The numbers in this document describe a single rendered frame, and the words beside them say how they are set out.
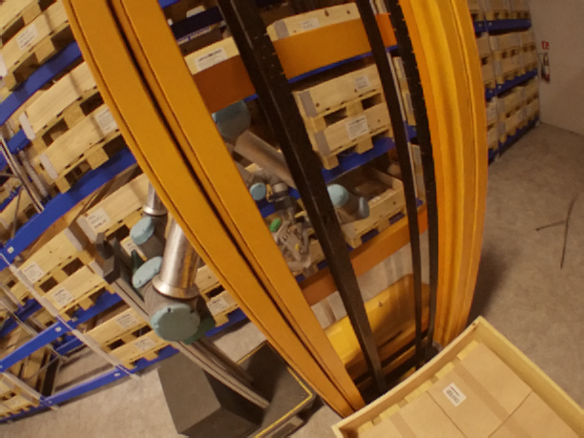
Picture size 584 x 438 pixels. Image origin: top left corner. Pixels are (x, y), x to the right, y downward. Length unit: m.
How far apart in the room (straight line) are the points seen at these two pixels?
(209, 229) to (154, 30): 0.29
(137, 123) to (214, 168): 0.12
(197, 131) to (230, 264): 0.21
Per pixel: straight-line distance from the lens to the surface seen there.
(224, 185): 0.39
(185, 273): 0.79
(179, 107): 0.37
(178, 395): 1.85
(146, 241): 1.40
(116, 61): 0.38
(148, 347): 2.96
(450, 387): 1.31
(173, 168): 0.37
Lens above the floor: 2.14
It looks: 32 degrees down
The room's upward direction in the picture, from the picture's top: 24 degrees counter-clockwise
